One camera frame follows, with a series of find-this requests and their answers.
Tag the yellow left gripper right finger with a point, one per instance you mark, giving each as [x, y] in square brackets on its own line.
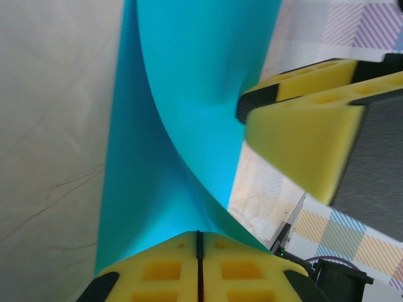
[245, 273]

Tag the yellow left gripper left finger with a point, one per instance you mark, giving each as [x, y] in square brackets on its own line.
[157, 273]

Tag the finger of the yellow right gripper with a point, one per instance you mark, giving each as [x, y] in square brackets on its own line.
[315, 78]
[299, 148]

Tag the teal paper sheet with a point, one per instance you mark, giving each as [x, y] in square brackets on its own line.
[189, 94]

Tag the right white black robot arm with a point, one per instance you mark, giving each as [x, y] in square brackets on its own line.
[340, 283]

